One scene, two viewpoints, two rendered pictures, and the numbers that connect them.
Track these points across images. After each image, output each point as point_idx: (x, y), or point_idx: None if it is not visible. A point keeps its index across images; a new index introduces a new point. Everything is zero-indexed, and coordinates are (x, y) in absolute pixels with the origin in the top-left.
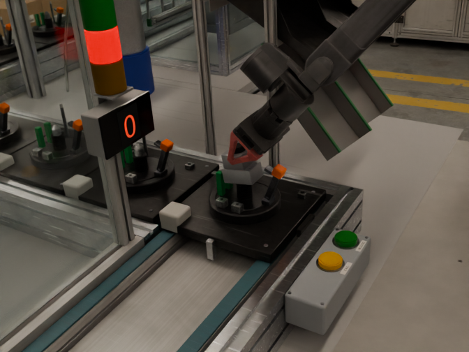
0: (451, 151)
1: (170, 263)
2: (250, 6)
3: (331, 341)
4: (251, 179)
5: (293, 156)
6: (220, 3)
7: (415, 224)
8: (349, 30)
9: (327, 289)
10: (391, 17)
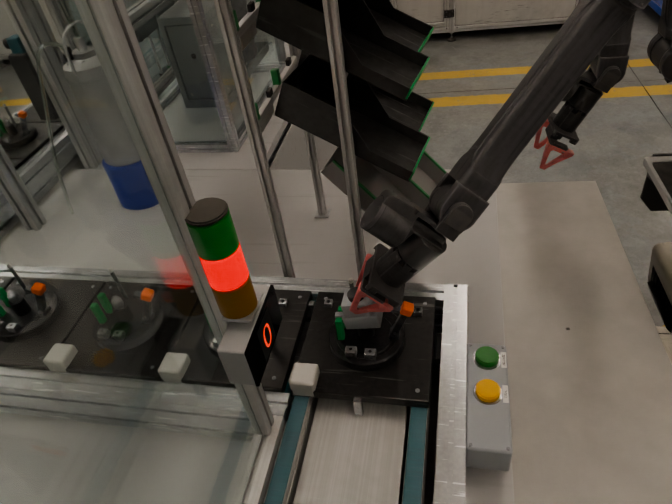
0: (497, 199)
1: (318, 431)
2: (315, 125)
3: None
4: (379, 323)
5: None
6: (268, 118)
7: (509, 296)
8: (481, 168)
9: (503, 427)
10: (523, 145)
